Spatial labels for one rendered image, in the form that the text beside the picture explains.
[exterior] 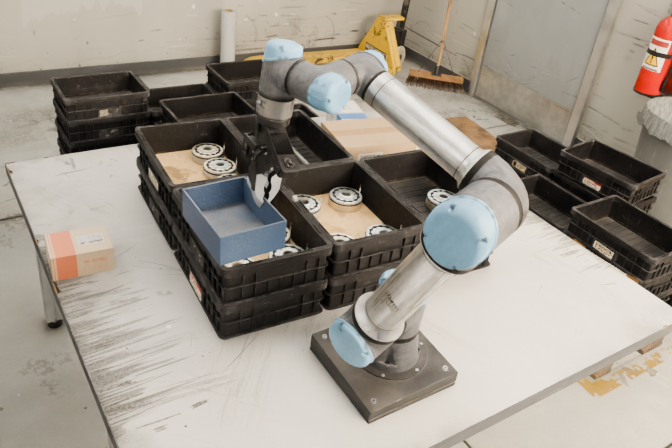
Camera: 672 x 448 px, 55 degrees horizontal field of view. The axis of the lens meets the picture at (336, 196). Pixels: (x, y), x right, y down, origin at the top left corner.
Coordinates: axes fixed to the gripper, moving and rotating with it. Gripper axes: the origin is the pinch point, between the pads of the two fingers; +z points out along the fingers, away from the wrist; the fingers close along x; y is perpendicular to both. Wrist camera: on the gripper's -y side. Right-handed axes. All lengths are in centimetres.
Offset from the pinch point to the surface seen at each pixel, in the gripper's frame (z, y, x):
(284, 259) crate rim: 18.4, 2.6, -9.7
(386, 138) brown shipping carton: 18, 62, -83
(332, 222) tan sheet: 25, 25, -39
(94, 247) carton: 37, 44, 24
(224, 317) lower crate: 34.6, 4.4, 3.1
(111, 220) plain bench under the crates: 43, 67, 14
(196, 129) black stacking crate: 20, 81, -17
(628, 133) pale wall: 53, 115, -330
